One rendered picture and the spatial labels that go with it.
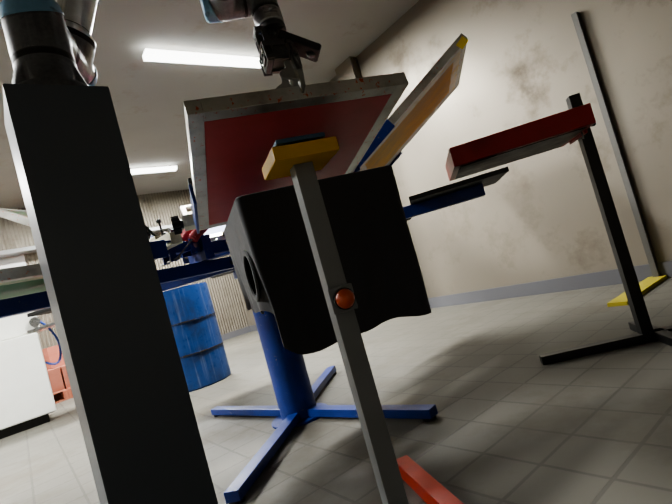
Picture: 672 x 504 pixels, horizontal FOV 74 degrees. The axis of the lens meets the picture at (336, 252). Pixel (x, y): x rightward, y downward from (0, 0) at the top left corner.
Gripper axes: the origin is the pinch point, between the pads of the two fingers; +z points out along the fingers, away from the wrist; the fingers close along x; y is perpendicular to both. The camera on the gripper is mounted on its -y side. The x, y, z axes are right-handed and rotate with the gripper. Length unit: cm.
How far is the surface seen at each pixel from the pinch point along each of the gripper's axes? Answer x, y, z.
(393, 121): -68, -64, -25
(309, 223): 15.4, 13.9, 38.7
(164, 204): -762, 42, -308
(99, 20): -223, 52, -238
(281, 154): 22.3, 16.9, 26.9
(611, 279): -188, -274, 79
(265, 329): -144, 6, 40
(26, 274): -62, 84, 10
